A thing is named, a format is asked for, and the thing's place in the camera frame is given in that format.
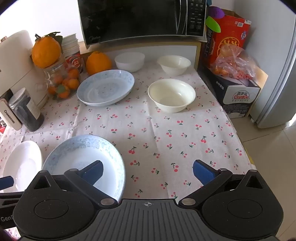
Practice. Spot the red cardboard box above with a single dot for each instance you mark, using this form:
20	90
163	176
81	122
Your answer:
229	34

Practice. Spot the white bowl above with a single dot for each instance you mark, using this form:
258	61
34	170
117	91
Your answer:
129	61

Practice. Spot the silver refrigerator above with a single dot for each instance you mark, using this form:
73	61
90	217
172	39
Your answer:
275	69

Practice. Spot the cherry print tablecloth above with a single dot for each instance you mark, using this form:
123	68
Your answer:
161	143

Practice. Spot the clear jar with dark contents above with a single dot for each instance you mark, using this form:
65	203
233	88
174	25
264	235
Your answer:
20	111

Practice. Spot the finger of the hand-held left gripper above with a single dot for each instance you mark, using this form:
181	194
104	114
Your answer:
6	184

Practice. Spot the small cream bowl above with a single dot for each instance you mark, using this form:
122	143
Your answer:
173	63

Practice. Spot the glass jar of small oranges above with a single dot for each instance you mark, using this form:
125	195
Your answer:
62	81

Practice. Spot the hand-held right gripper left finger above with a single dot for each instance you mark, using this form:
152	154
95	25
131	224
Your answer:
91	172

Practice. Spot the green plastic object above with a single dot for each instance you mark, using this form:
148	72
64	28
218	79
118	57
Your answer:
212	23

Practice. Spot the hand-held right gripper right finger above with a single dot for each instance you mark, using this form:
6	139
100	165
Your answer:
204	172

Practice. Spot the plastic bag of oranges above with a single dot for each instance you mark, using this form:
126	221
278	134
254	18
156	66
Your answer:
233	62

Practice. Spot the white slim device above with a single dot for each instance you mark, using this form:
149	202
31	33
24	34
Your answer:
10	115

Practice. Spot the white kitchen appliance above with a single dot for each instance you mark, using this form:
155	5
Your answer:
16	60

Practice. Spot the large orange with leaves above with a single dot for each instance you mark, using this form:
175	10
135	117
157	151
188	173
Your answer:
45	52

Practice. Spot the black microwave oven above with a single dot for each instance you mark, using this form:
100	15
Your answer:
129	20

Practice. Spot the stack of paper cups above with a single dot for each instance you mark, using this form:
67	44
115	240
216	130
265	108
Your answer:
71	48

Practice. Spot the blue patterned plate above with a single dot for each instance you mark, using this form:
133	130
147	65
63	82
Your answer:
104	89
76	153

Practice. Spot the large cream bowl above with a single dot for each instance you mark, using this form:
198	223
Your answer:
171	95

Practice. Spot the white plate with swirl pattern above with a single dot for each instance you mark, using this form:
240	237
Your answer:
23	164

